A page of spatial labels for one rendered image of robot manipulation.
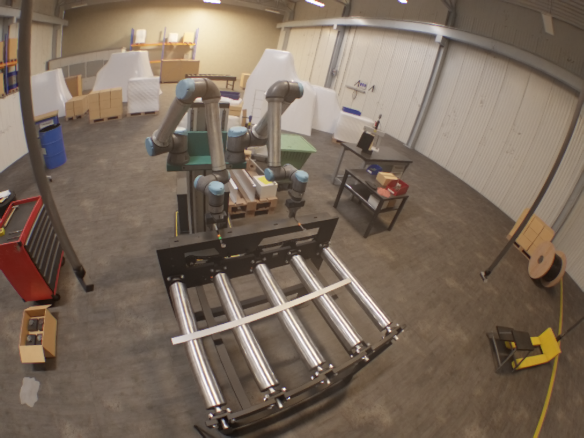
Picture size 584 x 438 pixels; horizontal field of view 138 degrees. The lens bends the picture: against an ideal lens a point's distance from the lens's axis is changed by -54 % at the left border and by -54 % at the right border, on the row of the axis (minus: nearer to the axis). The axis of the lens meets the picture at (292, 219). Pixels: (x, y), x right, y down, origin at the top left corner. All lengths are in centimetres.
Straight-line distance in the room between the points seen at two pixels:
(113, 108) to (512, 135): 1429
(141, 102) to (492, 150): 1311
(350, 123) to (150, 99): 684
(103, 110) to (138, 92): 134
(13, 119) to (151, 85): 536
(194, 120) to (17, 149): 407
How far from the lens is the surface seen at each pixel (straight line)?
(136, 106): 928
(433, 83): 1196
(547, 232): 790
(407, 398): 271
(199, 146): 208
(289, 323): 147
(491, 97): 1123
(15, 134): 535
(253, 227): 158
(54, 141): 619
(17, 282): 296
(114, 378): 245
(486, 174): 1090
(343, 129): 800
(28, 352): 277
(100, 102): 922
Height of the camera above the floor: 216
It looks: 35 degrees down
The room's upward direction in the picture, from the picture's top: 14 degrees clockwise
